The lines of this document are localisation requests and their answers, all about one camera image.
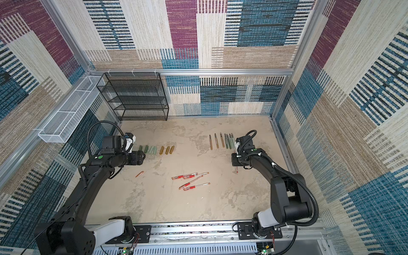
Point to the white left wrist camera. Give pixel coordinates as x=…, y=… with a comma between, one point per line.
x=130, y=140

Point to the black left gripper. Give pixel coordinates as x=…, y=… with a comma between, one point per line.
x=137, y=157

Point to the red gel pen bottom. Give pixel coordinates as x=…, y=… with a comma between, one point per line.
x=197, y=186

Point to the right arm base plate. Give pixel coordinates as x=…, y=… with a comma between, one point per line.
x=249, y=230

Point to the dark green pen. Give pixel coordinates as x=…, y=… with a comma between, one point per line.
x=229, y=141
x=226, y=141

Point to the red gel pen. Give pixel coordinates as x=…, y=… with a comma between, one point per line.
x=235, y=150
x=197, y=186
x=178, y=177
x=194, y=175

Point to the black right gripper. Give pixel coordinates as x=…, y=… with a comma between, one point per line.
x=235, y=160

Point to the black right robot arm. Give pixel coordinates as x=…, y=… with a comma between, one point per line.
x=292, y=202

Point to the brown marker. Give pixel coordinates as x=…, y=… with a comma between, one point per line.
x=210, y=142
x=216, y=141
x=222, y=140

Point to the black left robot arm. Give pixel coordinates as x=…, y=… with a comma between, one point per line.
x=66, y=233

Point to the black wire mesh shelf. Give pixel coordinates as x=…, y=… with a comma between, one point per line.
x=135, y=96

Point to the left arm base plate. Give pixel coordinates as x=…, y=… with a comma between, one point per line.
x=141, y=235

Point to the white wire mesh basket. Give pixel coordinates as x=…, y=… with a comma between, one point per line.
x=66, y=119

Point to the light green marker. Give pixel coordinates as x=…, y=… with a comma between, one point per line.
x=232, y=139

